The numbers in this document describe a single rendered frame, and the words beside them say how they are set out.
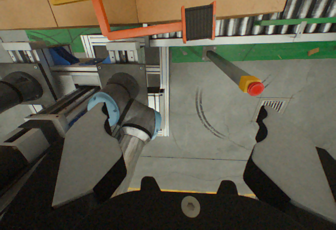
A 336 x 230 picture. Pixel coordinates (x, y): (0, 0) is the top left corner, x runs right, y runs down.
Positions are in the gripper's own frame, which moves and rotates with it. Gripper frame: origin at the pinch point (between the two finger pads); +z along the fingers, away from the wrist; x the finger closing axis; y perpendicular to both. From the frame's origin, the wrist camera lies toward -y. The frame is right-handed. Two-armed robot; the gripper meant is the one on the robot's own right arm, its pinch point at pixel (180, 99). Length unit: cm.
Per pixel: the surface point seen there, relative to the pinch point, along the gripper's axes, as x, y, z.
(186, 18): 2.1, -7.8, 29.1
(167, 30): -3.0, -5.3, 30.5
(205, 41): 20, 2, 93
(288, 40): 75, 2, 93
